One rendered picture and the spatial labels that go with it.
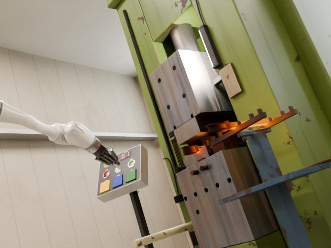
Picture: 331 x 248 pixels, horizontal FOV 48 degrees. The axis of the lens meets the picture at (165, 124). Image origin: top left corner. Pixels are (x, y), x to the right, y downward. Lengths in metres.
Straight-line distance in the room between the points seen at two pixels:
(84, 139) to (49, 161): 3.40
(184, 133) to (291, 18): 0.94
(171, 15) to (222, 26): 0.44
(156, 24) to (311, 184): 1.41
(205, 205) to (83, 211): 3.61
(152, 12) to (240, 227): 1.50
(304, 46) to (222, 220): 1.11
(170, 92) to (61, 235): 3.32
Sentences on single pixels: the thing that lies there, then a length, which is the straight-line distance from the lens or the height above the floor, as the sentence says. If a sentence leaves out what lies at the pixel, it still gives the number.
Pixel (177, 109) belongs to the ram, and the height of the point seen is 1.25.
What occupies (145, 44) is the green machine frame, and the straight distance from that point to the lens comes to 2.63.
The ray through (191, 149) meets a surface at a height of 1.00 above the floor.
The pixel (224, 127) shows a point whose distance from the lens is 1.51.
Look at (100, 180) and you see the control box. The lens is 2.47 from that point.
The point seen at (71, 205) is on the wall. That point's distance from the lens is 5.35.
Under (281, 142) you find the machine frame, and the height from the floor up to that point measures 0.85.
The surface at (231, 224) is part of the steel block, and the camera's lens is 1.91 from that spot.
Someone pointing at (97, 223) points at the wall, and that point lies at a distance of 5.56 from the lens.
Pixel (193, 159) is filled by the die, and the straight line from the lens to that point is 2.09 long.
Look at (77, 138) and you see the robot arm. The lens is 1.97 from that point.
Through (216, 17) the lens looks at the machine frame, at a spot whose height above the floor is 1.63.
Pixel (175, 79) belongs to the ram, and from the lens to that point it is 2.17.
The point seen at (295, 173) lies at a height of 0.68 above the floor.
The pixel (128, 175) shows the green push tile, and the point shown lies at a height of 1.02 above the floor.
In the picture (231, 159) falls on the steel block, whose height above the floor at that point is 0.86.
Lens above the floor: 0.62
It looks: 16 degrees up
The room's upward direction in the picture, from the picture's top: 18 degrees counter-clockwise
